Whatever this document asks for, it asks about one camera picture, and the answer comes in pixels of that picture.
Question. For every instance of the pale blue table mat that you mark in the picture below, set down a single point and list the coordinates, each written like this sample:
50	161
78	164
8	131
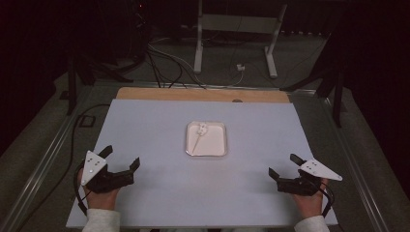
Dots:
161	129

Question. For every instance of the white square plate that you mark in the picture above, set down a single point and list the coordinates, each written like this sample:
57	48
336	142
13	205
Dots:
212	143

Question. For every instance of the dark equipment rack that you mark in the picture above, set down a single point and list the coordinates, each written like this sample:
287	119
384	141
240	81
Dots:
129	29

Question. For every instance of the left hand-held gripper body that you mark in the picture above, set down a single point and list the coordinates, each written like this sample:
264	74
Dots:
93	166

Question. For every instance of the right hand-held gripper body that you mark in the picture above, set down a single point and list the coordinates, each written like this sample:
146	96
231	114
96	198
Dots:
299	186

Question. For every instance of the white plug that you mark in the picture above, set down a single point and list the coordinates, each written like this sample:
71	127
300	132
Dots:
240	67

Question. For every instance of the person's right hand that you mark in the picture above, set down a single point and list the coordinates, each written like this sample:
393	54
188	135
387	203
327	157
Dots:
309	204

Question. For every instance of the black square floor socket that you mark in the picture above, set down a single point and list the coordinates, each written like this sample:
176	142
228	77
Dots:
87	121

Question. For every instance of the black tripod stand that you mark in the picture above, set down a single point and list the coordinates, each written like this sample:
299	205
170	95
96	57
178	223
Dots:
336	96
71	90

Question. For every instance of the metal floor rail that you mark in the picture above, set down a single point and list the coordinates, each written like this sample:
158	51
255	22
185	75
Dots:
354	180
42	167

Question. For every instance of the white marshmallow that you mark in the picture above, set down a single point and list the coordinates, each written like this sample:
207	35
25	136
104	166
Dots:
200	132
203	129
203	125

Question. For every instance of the person's left hand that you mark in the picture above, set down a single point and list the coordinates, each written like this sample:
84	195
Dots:
101	200

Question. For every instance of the grey metal stand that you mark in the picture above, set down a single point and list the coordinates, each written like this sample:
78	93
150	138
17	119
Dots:
237	23

